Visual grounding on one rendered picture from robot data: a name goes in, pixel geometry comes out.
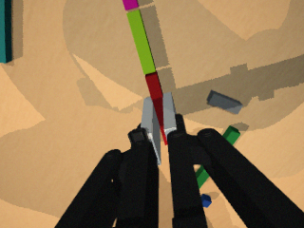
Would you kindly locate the dark red rod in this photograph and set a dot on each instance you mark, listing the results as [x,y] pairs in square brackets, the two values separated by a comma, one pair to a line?
[155,91]

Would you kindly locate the turquoise rod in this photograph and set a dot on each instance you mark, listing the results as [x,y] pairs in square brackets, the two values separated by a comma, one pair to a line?
[5,31]

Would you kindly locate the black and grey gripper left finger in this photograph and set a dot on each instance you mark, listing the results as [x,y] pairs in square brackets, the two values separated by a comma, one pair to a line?
[136,200]

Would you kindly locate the grey rectangular block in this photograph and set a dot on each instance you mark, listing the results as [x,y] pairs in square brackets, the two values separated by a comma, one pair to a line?
[224,102]

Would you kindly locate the small blue block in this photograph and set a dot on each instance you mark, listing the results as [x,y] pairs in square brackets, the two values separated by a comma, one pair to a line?
[206,200]

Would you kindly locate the magenta rod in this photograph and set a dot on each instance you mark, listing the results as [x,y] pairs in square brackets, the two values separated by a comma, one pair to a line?
[130,4]

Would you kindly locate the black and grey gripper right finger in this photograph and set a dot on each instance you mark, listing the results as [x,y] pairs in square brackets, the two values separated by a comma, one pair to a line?
[256,200]

